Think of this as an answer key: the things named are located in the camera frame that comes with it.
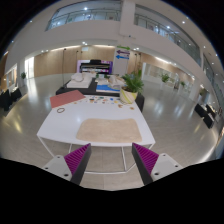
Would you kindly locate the beige towel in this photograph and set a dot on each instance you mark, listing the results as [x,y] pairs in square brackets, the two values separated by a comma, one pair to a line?
[110,130]

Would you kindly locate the red flat board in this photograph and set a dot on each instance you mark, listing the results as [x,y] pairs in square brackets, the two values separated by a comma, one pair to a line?
[66,98]

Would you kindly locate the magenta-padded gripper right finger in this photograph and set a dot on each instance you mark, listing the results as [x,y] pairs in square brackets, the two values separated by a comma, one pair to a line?
[146,159]

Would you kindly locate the group of black chairs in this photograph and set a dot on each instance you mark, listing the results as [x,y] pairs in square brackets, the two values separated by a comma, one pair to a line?
[206,115]
[6,98]

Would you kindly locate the large white architectural model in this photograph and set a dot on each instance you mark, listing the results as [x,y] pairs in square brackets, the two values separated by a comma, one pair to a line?
[80,83]

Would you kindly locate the tall black floor stand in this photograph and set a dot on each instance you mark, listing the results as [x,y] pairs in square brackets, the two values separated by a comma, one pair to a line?
[64,66]

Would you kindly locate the blue board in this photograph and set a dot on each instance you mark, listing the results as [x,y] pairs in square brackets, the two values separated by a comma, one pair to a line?
[105,88]

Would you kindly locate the potted plant in striped pot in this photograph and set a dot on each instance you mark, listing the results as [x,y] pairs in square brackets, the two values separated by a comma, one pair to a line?
[128,95]

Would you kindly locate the blue arrow sign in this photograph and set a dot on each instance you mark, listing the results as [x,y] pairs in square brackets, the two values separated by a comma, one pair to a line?
[122,57]

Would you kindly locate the green arrow sign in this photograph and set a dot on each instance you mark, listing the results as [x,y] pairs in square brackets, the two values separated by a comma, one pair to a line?
[124,48]

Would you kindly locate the green indoor plant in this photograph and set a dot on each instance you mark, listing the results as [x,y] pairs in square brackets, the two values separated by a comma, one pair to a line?
[165,78]
[23,75]

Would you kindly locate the purple arrow sign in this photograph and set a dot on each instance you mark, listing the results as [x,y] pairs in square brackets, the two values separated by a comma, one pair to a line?
[123,52]

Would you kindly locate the small white model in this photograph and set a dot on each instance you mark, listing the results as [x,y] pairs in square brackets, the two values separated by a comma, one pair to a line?
[115,81]

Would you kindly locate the sheet of colourful stickers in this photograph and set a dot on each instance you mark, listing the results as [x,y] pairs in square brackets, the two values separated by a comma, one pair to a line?
[103,99]

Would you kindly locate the small brown disc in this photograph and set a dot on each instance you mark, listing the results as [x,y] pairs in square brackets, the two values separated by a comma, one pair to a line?
[131,108]
[120,106]

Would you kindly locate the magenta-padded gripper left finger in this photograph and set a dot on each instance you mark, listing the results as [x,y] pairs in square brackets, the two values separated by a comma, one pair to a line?
[78,159]

